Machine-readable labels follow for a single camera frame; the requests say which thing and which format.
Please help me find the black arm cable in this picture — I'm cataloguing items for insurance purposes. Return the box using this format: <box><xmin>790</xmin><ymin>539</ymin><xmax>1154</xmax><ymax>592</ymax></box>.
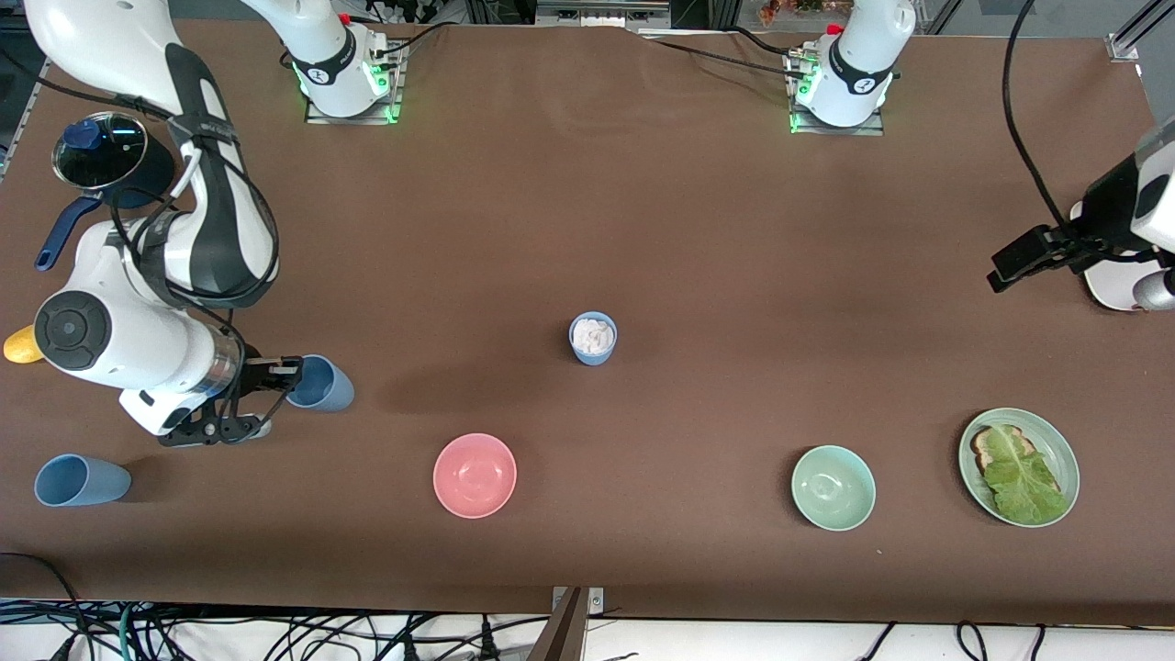
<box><xmin>1001</xmin><ymin>0</ymin><xmax>1086</xmax><ymax>238</ymax></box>
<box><xmin>0</xmin><ymin>46</ymin><xmax>281</xmax><ymax>368</ymax></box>

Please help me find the yellow lemon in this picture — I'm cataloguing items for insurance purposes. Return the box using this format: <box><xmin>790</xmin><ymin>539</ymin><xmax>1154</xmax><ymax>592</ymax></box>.
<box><xmin>3</xmin><ymin>326</ymin><xmax>45</xmax><ymax>365</ymax></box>

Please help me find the glass lid with blue knob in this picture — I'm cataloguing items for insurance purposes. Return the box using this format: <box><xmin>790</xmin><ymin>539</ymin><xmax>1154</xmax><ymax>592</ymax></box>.
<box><xmin>52</xmin><ymin>112</ymin><xmax>149</xmax><ymax>191</ymax></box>

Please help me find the green lettuce leaf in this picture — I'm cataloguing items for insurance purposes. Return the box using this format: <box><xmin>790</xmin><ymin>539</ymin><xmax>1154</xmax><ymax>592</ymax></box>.
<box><xmin>982</xmin><ymin>427</ymin><xmax>1070</xmax><ymax>524</ymax></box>

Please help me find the grey metal box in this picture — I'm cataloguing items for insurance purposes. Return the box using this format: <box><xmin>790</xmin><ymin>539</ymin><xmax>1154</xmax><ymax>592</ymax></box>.
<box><xmin>535</xmin><ymin>0</ymin><xmax>673</xmax><ymax>28</ymax></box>

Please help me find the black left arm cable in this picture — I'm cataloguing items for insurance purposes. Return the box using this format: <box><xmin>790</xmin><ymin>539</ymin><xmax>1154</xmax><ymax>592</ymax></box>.
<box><xmin>1001</xmin><ymin>0</ymin><xmax>1086</xmax><ymax>238</ymax></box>

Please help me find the pale green bowl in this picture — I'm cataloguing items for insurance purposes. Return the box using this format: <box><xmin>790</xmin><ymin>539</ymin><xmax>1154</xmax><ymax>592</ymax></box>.
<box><xmin>791</xmin><ymin>445</ymin><xmax>877</xmax><ymax>532</ymax></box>

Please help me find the pale green plate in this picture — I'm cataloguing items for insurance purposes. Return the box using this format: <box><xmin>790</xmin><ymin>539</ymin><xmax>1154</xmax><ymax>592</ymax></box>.
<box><xmin>958</xmin><ymin>408</ymin><xmax>1080</xmax><ymax>528</ymax></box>

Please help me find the toasted bread slice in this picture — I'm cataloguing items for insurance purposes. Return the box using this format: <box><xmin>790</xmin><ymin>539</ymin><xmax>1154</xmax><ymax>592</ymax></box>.
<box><xmin>971</xmin><ymin>424</ymin><xmax>1066</xmax><ymax>501</ymax></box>

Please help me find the black base cable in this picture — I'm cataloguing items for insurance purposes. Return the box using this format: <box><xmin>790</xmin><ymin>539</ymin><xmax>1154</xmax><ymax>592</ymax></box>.
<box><xmin>643</xmin><ymin>26</ymin><xmax>809</xmax><ymax>84</ymax></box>
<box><xmin>372</xmin><ymin>23</ymin><xmax>453</xmax><ymax>58</ymax></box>

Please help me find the dark metal beam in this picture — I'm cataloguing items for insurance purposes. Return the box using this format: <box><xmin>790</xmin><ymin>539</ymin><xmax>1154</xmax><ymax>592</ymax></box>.
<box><xmin>528</xmin><ymin>588</ymin><xmax>588</xmax><ymax>661</ymax></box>

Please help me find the black floor cable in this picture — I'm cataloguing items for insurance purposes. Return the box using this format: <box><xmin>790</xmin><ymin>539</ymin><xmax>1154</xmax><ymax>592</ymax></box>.
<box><xmin>0</xmin><ymin>551</ymin><xmax>88</xmax><ymax>661</ymax></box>

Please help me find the dark pot with blue handle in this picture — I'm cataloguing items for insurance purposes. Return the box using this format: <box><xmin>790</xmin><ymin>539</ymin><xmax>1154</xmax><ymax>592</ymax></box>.
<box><xmin>35</xmin><ymin>138</ymin><xmax>177</xmax><ymax>273</ymax></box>

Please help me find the aluminium frame profile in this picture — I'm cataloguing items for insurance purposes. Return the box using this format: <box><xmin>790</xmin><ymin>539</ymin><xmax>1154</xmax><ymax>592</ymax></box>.
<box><xmin>1106</xmin><ymin>0</ymin><xmax>1175</xmax><ymax>63</ymax></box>
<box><xmin>5</xmin><ymin>83</ymin><xmax>47</xmax><ymax>175</ymax></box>

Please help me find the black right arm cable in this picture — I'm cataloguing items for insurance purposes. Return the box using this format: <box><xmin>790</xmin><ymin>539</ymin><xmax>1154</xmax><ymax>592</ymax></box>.
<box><xmin>0</xmin><ymin>46</ymin><xmax>281</xmax><ymax>368</ymax></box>

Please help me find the blue plastic cup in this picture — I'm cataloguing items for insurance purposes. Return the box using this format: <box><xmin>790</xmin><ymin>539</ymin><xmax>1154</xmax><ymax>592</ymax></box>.
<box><xmin>34</xmin><ymin>454</ymin><xmax>132</xmax><ymax>508</ymax></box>
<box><xmin>568</xmin><ymin>311</ymin><xmax>618</xmax><ymax>367</ymax></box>
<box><xmin>286</xmin><ymin>354</ymin><xmax>355</xmax><ymax>413</ymax></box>

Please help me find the pink bowl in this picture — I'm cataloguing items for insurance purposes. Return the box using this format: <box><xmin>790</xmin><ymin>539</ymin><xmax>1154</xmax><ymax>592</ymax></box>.
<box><xmin>432</xmin><ymin>433</ymin><xmax>518</xmax><ymax>520</ymax></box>

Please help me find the white paper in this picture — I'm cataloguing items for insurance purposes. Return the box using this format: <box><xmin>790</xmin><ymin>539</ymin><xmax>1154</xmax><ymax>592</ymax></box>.
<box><xmin>573</xmin><ymin>317</ymin><xmax>614</xmax><ymax>357</ymax></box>

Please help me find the white toaster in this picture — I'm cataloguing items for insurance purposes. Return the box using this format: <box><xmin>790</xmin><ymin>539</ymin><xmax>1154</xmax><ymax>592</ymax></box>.
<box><xmin>1069</xmin><ymin>202</ymin><xmax>1159</xmax><ymax>313</ymax></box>

